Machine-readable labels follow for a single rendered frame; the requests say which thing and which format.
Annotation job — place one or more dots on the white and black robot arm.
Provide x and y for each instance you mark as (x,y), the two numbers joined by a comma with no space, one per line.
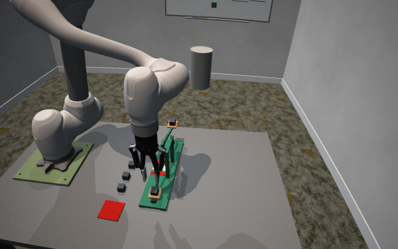
(146,88)

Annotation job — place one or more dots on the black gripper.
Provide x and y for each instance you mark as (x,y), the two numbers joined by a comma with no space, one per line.
(148,146)

